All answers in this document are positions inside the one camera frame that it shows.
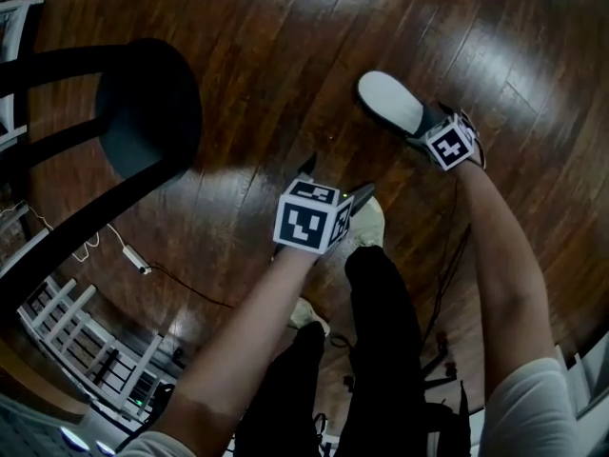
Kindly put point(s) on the person's right forearm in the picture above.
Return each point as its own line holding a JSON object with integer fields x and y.
{"x": 499, "y": 264}

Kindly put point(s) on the person's right white shoe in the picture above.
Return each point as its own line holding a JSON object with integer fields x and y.
{"x": 368, "y": 224}

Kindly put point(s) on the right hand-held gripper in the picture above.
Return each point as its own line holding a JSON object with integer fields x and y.
{"x": 452, "y": 145}

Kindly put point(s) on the person's white shoe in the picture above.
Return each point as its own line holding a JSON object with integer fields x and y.
{"x": 304, "y": 314}
{"x": 368, "y": 224}

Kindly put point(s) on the person's left white shoe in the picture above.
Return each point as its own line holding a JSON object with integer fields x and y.
{"x": 304, "y": 314}

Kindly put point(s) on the person's black trousers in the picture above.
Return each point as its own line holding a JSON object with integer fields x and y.
{"x": 376, "y": 326}

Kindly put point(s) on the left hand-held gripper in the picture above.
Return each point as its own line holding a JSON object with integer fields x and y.
{"x": 302, "y": 222}

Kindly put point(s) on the grey slipper with white sole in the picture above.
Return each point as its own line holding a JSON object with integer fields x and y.
{"x": 392, "y": 100}

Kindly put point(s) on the black round stool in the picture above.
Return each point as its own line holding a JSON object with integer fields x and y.
{"x": 147, "y": 112}

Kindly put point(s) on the person's left forearm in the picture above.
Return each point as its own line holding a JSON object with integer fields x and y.
{"x": 247, "y": 331}

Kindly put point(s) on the white wooden chair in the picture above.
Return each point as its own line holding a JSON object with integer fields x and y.
{"x": 595, "y": 364}
{"x": 24, "y": 2}
{"x": 140, "y": 369}

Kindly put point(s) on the white power strip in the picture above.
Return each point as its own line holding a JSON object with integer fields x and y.
{"x": 135, "y": 259}

